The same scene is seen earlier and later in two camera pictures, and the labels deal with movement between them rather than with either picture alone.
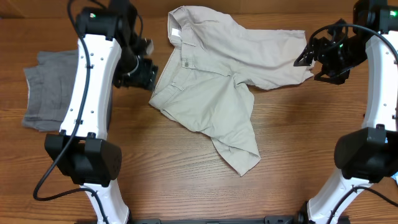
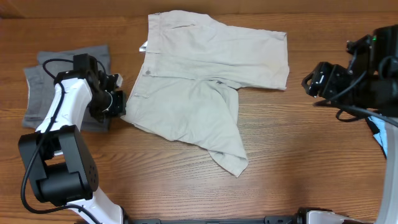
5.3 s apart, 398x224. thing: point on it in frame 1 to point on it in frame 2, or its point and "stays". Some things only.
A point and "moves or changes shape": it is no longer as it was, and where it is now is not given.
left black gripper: [146, 80] to [119, 109]
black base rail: [273, 219] stays
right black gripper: [337, 76] to [323, 82]
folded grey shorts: [49, 86] stays
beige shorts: [212, 60] moves or changes shape
